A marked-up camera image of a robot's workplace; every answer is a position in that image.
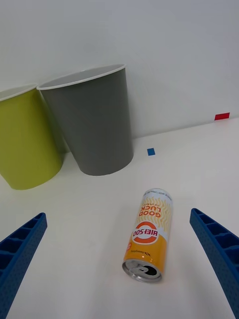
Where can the orange and white drink can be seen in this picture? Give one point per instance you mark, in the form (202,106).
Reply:
(149,236)

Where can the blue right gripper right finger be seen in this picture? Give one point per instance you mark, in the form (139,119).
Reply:
(219,249)

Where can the yellow-green plastic waste bin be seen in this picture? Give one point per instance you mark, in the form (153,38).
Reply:
(25,139)

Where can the grey plastic waste bin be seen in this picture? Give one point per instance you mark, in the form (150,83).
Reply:
(94,124)

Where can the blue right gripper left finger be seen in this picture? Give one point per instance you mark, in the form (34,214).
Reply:
(22,249)

